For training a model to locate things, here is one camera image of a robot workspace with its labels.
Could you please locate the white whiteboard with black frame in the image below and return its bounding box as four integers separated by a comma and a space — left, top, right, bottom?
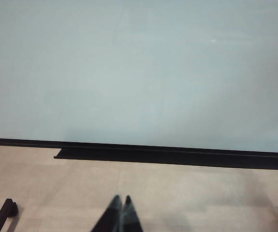
0, 0, 278, 158

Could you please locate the black table edge rail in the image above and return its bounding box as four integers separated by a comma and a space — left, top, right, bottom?
53, 145, 278, 171

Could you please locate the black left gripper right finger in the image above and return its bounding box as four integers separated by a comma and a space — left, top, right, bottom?
122, 195, 145, 232

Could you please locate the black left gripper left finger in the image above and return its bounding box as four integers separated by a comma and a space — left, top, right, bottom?
89, 194, 123, 232

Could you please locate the black stand foot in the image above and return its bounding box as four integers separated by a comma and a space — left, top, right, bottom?
0, 198, 20, 232

